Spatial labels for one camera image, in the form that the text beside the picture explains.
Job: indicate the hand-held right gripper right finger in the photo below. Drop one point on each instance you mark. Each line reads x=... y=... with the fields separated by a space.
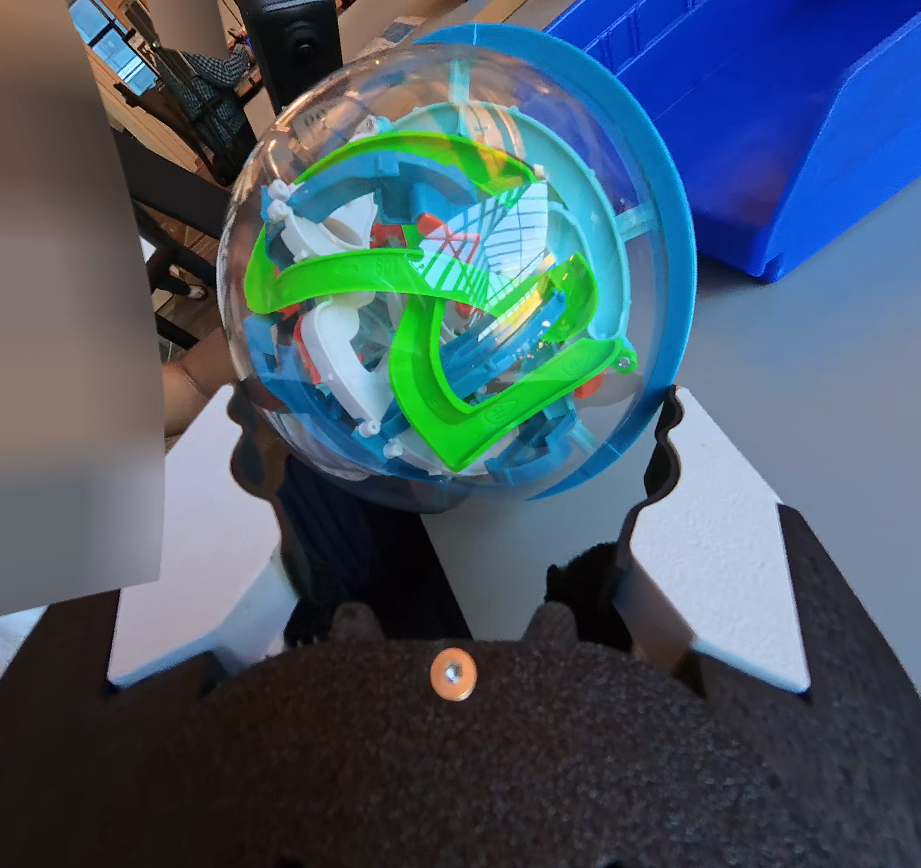
x=719 y=559

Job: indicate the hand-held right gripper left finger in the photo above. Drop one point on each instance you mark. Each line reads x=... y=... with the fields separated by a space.
x=216 y=559

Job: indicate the person's left forearm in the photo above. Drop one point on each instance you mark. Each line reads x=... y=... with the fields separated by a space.
x=191 y=386

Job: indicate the blue plastic bin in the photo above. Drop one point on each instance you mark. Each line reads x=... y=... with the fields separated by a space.
x=777 y=105

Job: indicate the small printed card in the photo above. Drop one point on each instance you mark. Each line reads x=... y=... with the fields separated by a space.
x=401 y=28

